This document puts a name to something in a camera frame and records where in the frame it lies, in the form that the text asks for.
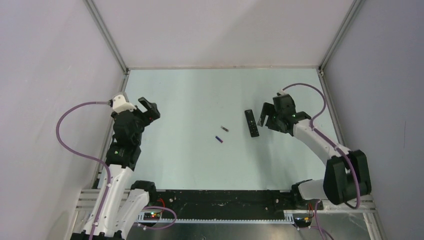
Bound blue purple battery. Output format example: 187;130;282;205
215;136;224;143

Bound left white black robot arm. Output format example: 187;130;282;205
70;93;161;240

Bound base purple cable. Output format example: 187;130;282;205
134;205;178;231
298;200;335;240

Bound black silver battery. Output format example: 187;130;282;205
220;126;229;132

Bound black remote control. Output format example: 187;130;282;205
244;109;260;138

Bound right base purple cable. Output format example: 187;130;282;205
298;200;335;240

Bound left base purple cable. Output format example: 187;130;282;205
134;205;178;231

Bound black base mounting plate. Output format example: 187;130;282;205
149;189;299;221

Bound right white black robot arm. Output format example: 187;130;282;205
257;93;372;209

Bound aluminium frame rail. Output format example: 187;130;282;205
74;188;377;226

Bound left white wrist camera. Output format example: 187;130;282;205
111;92;136;114

